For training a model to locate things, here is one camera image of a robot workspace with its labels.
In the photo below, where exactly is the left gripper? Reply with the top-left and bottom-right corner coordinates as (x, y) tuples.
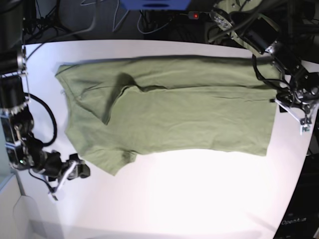
(275, 82), (319, 108)

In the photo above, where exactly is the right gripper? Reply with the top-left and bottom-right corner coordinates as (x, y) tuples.
(37, 151), (90, 180)

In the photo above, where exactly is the green T-shirt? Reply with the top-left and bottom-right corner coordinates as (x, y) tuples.
(55, 57), (276, 175)

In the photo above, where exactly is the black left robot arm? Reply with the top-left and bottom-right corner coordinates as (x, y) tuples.
(208, 0), (319, 116)

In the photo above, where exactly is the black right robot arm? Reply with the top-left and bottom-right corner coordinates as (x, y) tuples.
(0, 33), (284, 180)

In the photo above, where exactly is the black OpenArm case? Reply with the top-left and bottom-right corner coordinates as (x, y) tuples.
(274, 138), (319, 239)

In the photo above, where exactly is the power strip with red light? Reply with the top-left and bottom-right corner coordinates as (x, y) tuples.
(187, 11), (207, 20)

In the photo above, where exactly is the blue box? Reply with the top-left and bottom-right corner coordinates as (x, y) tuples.
(120, 0), (191, 10)

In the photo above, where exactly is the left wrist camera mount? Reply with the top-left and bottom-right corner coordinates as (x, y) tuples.
(275, 99), (319, 135)

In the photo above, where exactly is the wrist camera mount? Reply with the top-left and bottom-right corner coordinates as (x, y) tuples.
(275, 99), (319, 135)
(48, 160), (83, 202)

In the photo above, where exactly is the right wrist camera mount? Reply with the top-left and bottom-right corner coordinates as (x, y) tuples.
(48, 160), (83, 202)

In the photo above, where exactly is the white cable on floor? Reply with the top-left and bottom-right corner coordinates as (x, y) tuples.
(79, 0), (130, 32)

